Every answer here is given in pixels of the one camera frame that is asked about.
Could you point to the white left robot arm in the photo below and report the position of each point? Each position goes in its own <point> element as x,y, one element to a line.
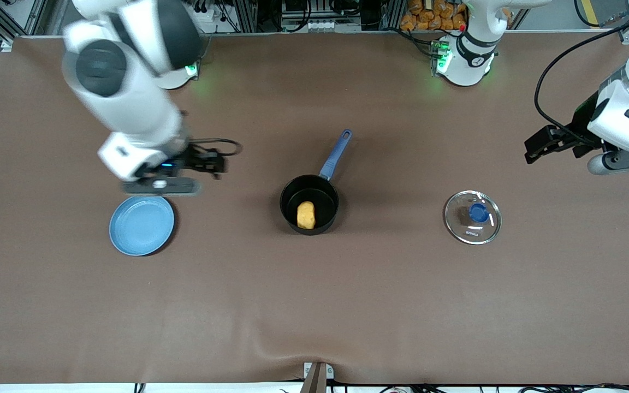
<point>478,43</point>

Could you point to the blue round plate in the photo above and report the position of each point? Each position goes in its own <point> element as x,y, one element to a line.
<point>142,226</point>

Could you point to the aluminium frame corner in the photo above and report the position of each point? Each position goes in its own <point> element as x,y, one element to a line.
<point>628,34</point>

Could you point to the metal table edge bracket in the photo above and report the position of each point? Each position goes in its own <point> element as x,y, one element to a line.
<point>317,376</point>

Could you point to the bag of orange items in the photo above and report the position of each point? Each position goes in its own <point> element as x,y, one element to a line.
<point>434,13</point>

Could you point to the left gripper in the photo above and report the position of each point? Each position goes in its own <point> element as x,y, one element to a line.
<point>581,127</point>

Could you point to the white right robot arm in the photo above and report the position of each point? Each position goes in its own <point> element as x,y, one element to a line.
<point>134,103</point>

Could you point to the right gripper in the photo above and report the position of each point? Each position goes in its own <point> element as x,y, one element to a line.
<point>200,160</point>

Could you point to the glass lid with blue knob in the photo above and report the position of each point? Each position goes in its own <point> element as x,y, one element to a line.
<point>473,226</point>

